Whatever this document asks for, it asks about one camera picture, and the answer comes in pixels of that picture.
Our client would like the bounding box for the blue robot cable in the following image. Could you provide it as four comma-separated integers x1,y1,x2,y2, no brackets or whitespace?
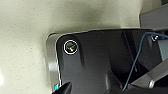
121,31,160,93

